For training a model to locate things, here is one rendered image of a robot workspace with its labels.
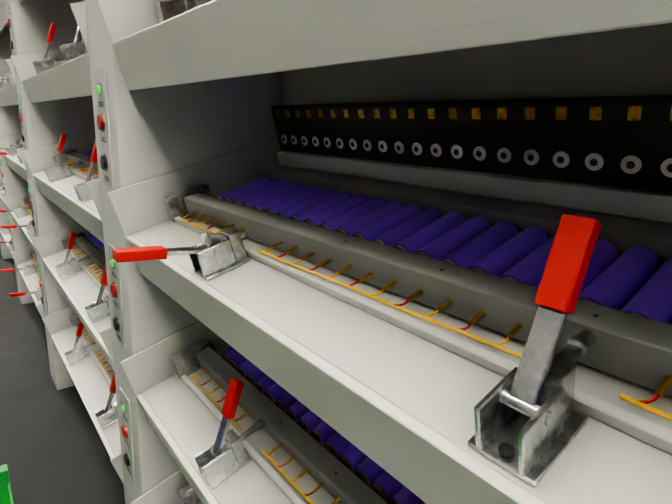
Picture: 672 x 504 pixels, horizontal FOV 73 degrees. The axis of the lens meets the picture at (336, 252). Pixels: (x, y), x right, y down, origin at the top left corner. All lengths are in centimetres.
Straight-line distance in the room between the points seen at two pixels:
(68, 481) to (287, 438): 69
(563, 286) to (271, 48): 19
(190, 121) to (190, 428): 33
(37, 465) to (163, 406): 60
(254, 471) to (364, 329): 23
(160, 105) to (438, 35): 40
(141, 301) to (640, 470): 49
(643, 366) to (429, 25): 16
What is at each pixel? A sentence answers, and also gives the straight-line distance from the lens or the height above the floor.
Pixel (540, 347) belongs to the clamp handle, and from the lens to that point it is 19.
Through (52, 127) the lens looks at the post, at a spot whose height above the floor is 64.
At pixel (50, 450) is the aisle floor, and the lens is 118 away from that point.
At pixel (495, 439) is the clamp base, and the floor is 54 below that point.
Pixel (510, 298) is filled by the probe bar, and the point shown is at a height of 58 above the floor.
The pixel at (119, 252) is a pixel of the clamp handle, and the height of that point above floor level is 57.
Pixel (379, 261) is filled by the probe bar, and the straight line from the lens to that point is 29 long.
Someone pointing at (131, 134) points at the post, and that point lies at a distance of 54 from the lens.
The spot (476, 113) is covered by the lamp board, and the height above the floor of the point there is 67.
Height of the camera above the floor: 66
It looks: 14 degrees down
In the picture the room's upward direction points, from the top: 3 degrees clockwise
